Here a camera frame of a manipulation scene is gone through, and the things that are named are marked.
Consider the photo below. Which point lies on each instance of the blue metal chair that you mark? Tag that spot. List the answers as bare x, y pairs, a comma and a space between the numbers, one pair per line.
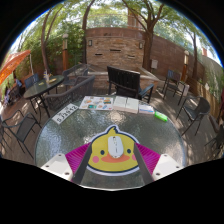
173, 76

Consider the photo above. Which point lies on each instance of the green rectangular block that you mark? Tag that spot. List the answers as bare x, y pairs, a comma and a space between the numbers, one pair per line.
161, 116

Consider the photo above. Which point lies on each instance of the white number plate sign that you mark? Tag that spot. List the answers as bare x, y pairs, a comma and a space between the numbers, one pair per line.
65, 114

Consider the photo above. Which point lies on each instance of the dark wicker armchair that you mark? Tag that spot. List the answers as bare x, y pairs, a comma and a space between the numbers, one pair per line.
75, 91

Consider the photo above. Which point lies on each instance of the open white book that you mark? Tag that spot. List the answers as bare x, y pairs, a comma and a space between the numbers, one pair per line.
126, 104

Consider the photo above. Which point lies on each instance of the orange patio umbrella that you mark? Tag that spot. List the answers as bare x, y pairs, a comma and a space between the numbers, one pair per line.
12, 64

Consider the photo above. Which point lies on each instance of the black wall lantern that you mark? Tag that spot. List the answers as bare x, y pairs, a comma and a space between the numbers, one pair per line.
140, 45
90, 42

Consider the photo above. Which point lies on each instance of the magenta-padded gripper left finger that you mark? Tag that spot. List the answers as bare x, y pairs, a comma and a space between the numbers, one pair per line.
78, 156

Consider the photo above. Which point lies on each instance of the small blue-white booklet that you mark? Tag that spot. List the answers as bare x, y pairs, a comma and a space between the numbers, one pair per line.
146, 108

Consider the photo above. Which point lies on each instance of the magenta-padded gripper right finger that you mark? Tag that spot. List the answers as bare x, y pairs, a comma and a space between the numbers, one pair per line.
148, 158

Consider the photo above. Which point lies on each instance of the colourful printed leaflet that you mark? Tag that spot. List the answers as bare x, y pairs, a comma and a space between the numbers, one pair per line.
96, 103

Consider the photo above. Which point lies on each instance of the dark round patio table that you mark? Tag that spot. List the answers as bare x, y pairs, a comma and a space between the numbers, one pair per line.
43, 86

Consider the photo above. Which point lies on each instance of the dark wicker patio chair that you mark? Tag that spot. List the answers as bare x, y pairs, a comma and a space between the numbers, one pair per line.
201, 108

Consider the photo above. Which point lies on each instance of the blue patio chair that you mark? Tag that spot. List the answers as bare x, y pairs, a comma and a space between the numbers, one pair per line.
31, 80

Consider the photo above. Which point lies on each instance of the wooden lamp post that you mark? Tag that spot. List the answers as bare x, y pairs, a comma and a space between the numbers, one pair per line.
65, 53
185, 66

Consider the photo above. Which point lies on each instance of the black metal mesh chair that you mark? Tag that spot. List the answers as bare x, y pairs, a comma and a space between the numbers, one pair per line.
25, 128

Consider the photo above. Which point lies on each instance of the black slatted bench chair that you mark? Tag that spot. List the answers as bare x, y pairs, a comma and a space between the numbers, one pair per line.
126, 79

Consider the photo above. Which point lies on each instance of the black metal patio chair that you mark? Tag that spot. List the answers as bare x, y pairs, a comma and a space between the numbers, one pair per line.
218, 140

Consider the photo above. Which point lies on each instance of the yellow duck mouse pad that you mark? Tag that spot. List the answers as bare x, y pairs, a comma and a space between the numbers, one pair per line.
113, 165

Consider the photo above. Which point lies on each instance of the white computer mouse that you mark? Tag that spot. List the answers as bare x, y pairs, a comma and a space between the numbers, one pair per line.
115, 147

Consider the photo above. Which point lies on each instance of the grey wall utility box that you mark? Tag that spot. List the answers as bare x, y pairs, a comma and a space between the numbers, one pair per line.
154, 64

